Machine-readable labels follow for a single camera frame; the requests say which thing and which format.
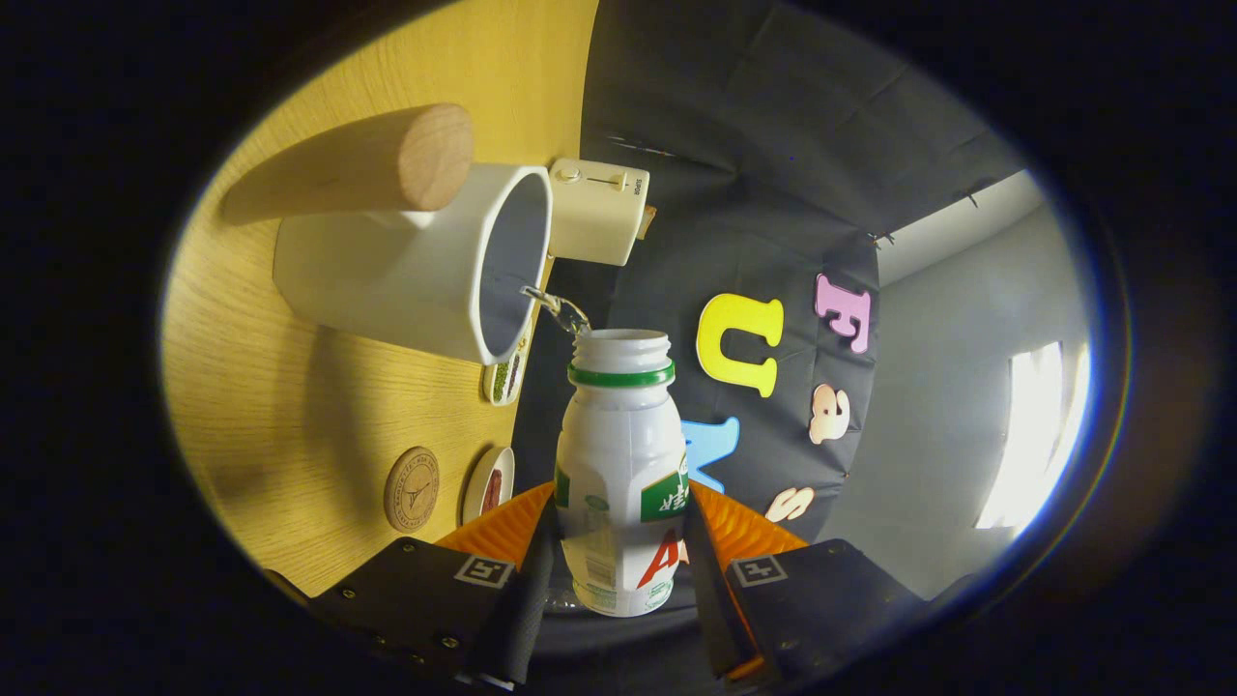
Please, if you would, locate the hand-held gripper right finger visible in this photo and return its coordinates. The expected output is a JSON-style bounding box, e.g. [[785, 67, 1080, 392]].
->
[[681, 480, 977, 687]]

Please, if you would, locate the white divided condiment tray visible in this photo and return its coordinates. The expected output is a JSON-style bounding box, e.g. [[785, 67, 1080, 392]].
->
[[481, 333, 531, 407]]

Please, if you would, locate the round wooden coaster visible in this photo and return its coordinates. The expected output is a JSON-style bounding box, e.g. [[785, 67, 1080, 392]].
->
[[384, 446, 441, 534]]

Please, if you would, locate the white juice bottle green label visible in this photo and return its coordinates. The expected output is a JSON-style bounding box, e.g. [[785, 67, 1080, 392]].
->
[[554, 329, 691, 618]]

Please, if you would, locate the black backdrop cloth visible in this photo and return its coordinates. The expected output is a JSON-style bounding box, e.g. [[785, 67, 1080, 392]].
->
[[512, 0, 1025, 658]]

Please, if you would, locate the wooden table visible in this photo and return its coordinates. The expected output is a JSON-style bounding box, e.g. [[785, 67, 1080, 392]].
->
[[159, 0, 600, 598]]

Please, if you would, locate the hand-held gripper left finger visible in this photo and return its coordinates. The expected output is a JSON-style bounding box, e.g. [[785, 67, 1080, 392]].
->
[[309, 480, 561, 689]]

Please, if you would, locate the cream toaster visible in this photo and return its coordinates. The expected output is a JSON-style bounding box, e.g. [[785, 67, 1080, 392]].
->
[[547, 158, 651, 268]]

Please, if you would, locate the round white plate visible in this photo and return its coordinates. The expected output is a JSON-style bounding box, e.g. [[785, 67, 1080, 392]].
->
[[461, 446, 516, 526]]

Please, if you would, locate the white cup wooden handle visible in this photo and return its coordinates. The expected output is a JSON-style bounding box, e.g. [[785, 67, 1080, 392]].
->
[[220, 103, 554, 366]]

